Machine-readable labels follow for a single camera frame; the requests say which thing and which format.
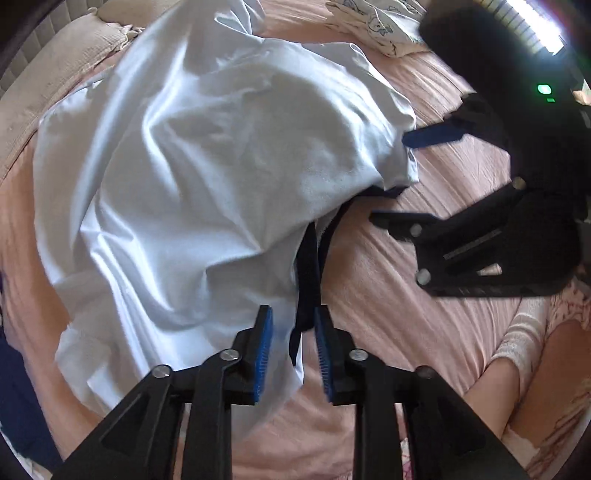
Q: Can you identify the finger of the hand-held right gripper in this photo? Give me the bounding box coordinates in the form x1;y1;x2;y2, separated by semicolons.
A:
402;95;509;151
369;178;528;289

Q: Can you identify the white lace sock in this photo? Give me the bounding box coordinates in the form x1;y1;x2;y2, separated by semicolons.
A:
488;296;551;398

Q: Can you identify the cream folded cloth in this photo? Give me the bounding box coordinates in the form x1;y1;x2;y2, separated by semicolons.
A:
381;41;434;59

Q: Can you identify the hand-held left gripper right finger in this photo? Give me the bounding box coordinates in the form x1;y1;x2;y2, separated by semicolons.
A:
314;305;529;480

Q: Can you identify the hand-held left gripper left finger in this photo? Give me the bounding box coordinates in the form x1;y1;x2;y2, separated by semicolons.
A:
51;305;274;480

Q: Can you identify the beige padded headboard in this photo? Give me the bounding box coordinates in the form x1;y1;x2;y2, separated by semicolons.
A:
0;0;109;88

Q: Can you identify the person's leg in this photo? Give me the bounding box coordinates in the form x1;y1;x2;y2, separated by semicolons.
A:
462;318;591;464

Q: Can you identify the white blue printed folded cloth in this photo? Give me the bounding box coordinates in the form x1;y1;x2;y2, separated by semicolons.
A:
325;0;439;58

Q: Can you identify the bright window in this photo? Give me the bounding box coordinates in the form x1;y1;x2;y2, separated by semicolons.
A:
505;0;568;55

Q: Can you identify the pink bed blanket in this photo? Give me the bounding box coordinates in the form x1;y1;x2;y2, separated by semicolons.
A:
0;0;571;480

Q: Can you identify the light blue t-shirt navy collar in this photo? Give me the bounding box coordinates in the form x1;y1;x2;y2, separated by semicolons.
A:
34;0;421;437

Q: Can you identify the navy garment with white stripes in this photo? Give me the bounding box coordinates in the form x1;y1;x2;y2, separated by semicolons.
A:
0;272;63;472

